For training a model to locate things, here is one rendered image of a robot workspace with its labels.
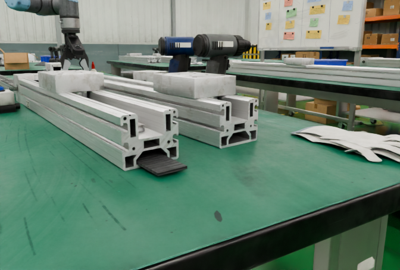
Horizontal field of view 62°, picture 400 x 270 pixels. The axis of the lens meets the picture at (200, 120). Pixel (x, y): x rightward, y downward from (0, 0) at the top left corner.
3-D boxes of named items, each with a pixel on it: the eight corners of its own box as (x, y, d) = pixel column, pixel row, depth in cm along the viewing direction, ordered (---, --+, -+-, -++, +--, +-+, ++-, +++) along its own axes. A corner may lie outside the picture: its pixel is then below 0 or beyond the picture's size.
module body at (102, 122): (21, 103, 112) (18, 78, 110) (52, 101, 118) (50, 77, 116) (122, 171, 50) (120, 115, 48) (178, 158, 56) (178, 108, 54)
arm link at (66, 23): (82, 18, 135) (61, 17, 130) (83, 30, 135) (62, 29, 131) (76, 19, 140) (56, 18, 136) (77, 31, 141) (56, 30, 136)
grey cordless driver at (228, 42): (190, 115, 92) (189, 34, 88) (244, 108, 103) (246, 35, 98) (205, 120, 86) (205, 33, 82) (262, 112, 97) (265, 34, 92)
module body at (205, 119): (78, 99, 123) (76, 75, 121) (104, 96, 129) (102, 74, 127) (219, 148, 61) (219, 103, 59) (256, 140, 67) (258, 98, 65)
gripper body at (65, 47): (78, 59, 145) (76, 30, 142) (85, 59, 138) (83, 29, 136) (60, 59, 140) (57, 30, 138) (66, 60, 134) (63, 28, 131)
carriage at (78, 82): (40, 97, 86) (37, 71, 84) (83, 94, 92) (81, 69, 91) (57, 106, 73) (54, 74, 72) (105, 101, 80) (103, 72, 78)
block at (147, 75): (130, 96, 131) (128, 71, 129) (147, 93, 140) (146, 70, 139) (150, 97, 126) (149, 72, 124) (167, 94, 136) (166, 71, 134)
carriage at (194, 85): (153, 102, 77) (152, 73, 76) (191, 98, 84) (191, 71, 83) (194, 112, 65) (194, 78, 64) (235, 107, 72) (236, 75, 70)
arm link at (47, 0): (22, -7, 131) (44, -9, 128) (43, -2, 142) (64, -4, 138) (24, 14, 132) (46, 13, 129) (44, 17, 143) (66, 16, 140)
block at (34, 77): (8, 101, 117) (5, 74, 116) (46, 98, 125) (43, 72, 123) (12, 104, 111) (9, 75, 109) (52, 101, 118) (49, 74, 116)
